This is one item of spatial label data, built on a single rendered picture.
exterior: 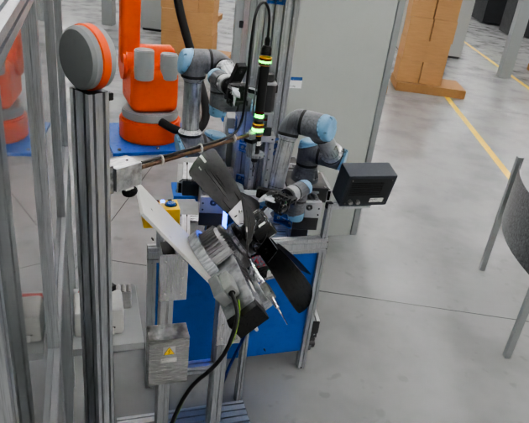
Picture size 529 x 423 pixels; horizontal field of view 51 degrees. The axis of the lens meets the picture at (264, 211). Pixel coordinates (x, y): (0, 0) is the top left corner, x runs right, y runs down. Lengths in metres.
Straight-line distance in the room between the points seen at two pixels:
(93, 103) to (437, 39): 9.01
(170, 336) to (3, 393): 1.38
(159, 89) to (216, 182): 3.95
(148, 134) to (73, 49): 4.59
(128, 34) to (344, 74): 2.68
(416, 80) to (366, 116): 6.00
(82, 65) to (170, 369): 1.22
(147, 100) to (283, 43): 3.23
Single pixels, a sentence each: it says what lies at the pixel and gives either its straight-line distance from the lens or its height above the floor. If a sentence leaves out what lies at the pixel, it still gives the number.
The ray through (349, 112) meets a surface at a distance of 4.25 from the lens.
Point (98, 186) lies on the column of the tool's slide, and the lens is 1.54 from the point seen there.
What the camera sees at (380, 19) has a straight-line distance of 4.17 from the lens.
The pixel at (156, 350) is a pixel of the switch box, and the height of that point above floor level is 0.79.
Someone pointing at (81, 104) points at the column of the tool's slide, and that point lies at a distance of 1.48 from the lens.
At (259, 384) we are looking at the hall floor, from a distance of 3.16.
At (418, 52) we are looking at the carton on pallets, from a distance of 10.19.
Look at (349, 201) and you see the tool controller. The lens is 2.72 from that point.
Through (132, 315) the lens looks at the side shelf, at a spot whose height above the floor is 0.86.
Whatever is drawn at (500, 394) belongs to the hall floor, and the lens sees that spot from 3.59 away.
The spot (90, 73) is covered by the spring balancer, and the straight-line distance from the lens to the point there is 1.41.
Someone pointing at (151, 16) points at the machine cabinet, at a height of 0.31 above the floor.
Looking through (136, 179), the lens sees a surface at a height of 1.53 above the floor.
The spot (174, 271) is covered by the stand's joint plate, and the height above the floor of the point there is 1.08.
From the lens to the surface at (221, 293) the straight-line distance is 1.83.
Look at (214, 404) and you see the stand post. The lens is 2.52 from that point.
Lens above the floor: 2.20
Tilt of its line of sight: 27 degrees down
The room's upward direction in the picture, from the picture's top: 7 degrees clockwise
